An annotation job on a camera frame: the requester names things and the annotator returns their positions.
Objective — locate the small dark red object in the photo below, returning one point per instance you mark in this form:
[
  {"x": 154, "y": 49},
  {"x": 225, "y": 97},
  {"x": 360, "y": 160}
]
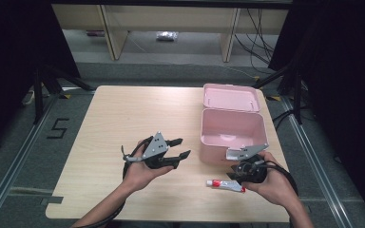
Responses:
[{"x": 95, "y": 33}]

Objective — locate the white and red ointment tube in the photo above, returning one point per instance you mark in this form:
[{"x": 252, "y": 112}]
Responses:
[{"x": 226, "y": 185}]

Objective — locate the silver foil packet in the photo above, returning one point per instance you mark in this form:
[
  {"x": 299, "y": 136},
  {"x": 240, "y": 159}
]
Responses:
[{"x": 167, "y": 35}]

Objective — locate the black curtain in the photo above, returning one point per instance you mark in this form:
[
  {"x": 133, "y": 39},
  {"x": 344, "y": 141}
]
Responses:
[
  {"x": 345, "y": 79},
  {"x": 9, "y": 63}
]

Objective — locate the aluminium floor rail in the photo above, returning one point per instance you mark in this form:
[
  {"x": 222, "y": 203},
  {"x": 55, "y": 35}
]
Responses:
[
  {"x": 316, "y": 164},
  {"x": 15, "y": 164}
]

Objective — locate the person's left hand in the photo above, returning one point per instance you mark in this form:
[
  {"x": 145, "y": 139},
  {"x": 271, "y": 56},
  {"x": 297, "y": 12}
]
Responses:
[{"x": 139, "y": 177}]

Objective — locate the yellow and black tape piece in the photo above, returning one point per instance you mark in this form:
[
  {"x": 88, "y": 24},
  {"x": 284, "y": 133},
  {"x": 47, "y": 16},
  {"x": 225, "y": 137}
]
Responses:
[
  {"x": 275, "y": 98},
  {"x": 65, "y": 96}
]

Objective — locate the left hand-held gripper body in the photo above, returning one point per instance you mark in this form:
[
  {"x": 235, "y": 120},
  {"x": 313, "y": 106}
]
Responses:
[{"x": 155, "y": 150}]

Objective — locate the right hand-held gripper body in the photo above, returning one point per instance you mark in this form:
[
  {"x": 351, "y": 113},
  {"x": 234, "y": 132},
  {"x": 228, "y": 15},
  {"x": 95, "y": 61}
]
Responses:
[{"x": 250, "y": 169}]

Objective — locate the pink storage box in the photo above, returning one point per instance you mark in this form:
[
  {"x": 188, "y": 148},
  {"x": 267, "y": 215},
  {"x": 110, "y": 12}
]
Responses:
[{"x": 233, "y": 126}]

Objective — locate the person's right hand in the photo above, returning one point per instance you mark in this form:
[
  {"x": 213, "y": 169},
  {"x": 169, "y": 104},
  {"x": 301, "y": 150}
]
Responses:
[{"x": 275, "y": 186}]

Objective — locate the grey tape strip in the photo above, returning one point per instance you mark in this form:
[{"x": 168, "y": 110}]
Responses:
[{"x": 53, "y": 200}]

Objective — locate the beige wooden desk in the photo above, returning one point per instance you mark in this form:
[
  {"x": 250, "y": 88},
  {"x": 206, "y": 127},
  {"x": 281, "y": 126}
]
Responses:
[{"x": 171, "y": 19}]

